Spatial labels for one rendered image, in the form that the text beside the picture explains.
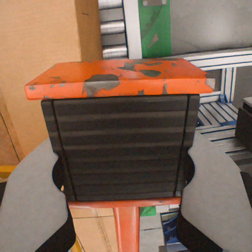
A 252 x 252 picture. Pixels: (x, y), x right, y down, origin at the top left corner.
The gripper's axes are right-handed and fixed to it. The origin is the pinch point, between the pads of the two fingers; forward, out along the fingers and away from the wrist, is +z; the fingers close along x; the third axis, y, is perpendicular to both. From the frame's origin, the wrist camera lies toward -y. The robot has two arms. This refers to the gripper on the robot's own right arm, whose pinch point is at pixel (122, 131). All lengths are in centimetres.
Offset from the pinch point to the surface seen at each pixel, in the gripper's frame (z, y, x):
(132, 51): 62, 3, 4
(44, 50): 26.4, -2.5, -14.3
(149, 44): 121, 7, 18
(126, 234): -1.3, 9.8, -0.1
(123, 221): -1.3, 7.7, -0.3
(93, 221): 67, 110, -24
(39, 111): 26.4, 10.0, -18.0
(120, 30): 67, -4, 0
